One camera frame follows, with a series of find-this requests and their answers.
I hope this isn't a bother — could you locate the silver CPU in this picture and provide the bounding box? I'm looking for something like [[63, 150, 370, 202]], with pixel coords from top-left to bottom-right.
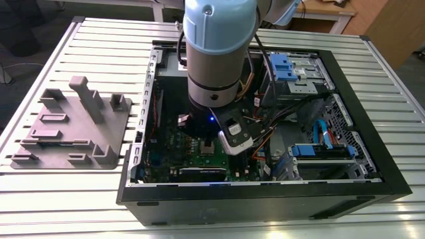
[[198, 140, 217, 155]]

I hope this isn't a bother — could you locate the CPU socket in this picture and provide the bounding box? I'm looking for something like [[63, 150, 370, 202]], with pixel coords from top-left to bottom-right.
[[198, 138, 217, 157]]

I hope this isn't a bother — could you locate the grey power supply unit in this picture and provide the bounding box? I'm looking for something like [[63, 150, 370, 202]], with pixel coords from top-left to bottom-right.
[[154, 51, 190, 115]]

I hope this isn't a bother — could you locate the green motherboard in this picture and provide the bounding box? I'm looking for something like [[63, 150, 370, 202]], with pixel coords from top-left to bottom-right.
[[142, 117, 266, 183]]

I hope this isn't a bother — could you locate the black graphics card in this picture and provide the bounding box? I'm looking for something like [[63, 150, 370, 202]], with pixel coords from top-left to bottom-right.
[[167, 166, 229, 183]]

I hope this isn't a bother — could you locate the silver drive cage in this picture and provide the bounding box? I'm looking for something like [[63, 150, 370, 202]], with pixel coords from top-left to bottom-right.
[[259, 51, 335, 107]]

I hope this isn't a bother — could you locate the grey parts rack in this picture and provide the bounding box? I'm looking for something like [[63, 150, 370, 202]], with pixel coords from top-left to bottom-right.
[[9, 76, 134, 170]]

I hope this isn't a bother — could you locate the hard disk in blue carrier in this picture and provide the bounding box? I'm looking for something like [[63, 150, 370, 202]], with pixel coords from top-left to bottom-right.
[[289, 145, 355, 160]]

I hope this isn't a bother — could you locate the black PC case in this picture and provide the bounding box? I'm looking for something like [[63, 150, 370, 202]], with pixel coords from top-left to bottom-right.
[[114, 39, 413, 227]]

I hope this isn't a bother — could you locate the green RAM stick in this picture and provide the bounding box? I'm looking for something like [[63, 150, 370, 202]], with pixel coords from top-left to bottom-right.
[[36, 141, 75, 147]]

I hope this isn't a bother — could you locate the silver disk bay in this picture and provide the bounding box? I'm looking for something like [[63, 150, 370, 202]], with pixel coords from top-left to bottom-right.
[[270, 143, 374, 182]]

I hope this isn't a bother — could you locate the white stand foot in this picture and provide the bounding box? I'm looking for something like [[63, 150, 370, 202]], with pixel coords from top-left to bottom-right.
[[0, 63, 13, 85]]

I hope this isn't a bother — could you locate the wooden desk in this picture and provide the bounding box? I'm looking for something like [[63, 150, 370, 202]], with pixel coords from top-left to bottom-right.
[[297, 0, 358, 34]]

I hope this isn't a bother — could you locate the dark office chair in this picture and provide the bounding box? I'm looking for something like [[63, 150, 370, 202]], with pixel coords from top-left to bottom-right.
[[0, 0, 45, 58]]

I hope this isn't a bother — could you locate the wooden cabinet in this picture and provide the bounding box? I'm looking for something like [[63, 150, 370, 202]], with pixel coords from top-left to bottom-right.
[[341, 0, 425, 72]]

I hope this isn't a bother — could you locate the multicolour wire bundle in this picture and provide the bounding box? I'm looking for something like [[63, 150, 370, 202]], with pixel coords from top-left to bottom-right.
[[241, 114, 271, 123]]

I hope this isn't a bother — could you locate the yellow wire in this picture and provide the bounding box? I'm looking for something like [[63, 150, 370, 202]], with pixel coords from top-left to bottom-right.
[[238, 73, 254, 97]]

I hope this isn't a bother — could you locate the orange wire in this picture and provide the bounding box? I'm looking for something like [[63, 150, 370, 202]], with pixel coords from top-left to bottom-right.
[[250, 146, 266, 161]]

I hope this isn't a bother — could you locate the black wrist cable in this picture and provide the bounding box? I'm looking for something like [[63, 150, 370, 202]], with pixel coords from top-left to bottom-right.
[[253, 33, 277, 108], [174, 21, 189, 68]]

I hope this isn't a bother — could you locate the black wire bundle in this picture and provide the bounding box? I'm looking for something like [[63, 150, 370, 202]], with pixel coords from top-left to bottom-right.
[[266, 93, 334, 130]]

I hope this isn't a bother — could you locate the blue flat wire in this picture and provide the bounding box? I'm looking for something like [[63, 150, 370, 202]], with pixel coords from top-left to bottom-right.
[[270, 158, 287, 182]]

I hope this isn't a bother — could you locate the blue plastic drive bracket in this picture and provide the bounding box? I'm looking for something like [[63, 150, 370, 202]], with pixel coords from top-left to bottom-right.
[[269, 53, 298, 82]]

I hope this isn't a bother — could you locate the blue data wire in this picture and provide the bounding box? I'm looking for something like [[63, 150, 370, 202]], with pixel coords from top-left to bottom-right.
[[313, 119, 337, 150]]

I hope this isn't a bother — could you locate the white desk frame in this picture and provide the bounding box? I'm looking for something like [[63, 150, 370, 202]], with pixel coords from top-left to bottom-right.
[[45, 0, 165, 22]]

